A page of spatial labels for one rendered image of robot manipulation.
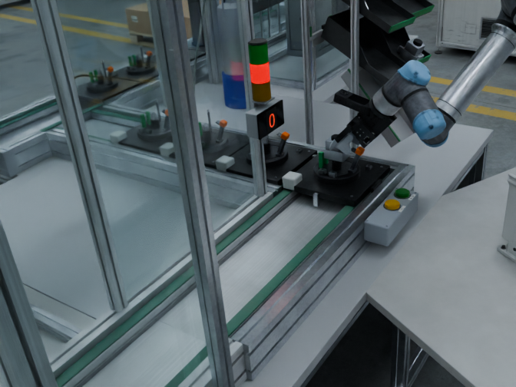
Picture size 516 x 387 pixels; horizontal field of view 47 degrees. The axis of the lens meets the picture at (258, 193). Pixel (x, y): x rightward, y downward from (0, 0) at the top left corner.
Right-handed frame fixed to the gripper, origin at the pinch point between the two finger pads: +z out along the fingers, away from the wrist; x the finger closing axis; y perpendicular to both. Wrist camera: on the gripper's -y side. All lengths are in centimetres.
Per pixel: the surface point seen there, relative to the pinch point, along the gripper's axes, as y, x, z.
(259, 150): -12.0, -20.1, 5.9
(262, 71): -24.7, -20.5, -14.3
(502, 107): 53, 310, 97
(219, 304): 11, -82, -21
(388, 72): -5.2, 26.8, -13.1
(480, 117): 46, 285, 103
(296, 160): -4.7, 2.1, 17.8
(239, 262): 7.5, -44.9, 14.3
